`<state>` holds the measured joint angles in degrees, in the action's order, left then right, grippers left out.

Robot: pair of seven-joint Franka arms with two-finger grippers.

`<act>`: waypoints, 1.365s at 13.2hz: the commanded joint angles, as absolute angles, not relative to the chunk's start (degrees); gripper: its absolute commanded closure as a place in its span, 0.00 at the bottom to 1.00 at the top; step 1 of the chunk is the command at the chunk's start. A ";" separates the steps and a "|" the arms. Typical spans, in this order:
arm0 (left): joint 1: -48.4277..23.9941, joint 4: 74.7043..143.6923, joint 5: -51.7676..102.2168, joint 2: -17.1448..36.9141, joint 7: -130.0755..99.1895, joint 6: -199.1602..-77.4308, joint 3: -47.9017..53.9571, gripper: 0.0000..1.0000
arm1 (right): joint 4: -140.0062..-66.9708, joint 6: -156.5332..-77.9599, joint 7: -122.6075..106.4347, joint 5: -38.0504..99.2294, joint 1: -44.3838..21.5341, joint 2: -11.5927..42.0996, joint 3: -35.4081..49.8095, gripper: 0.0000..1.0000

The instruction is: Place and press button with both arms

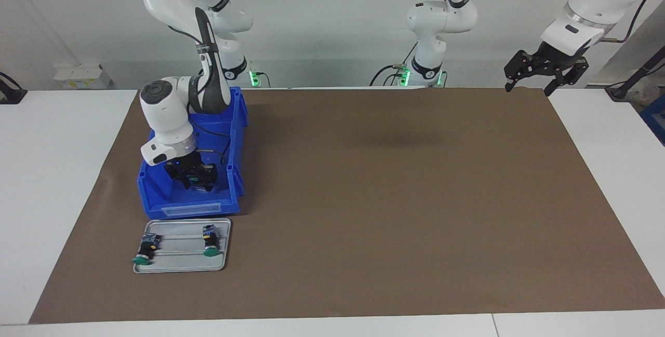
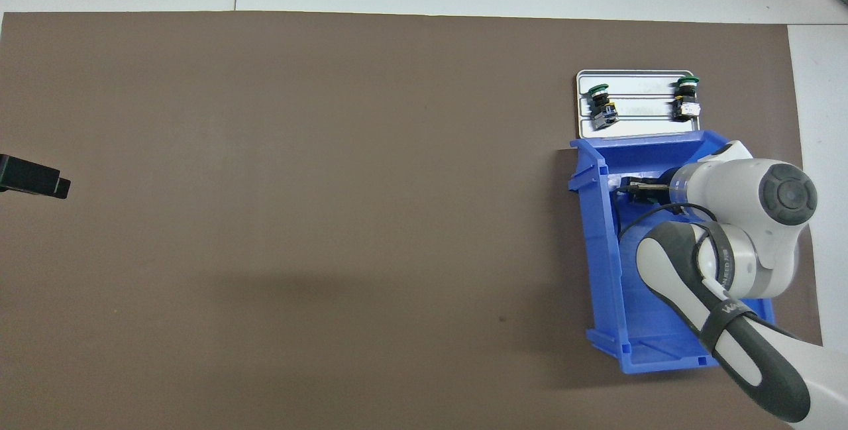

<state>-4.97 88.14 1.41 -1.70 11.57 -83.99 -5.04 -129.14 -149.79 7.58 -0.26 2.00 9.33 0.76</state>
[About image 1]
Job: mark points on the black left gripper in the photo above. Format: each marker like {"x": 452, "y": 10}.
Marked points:
{"x": 558, "y": 56}

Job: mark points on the blue crate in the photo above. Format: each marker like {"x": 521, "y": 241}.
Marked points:
{"x": 655, "y": 126}

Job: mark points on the blue plastic storage bin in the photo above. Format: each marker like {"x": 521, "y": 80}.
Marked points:
{"x": 236, "y": 171}

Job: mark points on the brown table mat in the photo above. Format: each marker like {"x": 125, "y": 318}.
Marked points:
{"x": 389, "y": 248}

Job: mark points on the white wall socket box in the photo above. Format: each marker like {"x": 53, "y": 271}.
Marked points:
{"x": 83, "y": 77}

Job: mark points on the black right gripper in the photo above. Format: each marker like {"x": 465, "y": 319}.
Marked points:
{"x": 186, "y": 166}

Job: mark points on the black table clamp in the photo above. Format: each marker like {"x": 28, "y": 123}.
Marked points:
{"x": 10, "y": 94}

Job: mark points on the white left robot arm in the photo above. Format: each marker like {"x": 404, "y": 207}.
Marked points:
{"x": 441, "y": 15}

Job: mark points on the black stand pole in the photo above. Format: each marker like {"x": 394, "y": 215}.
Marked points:
{"x": 639, "y": 72}

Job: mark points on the grey metal tray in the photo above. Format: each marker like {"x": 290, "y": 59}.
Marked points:
{"x": 182, "y": 261}

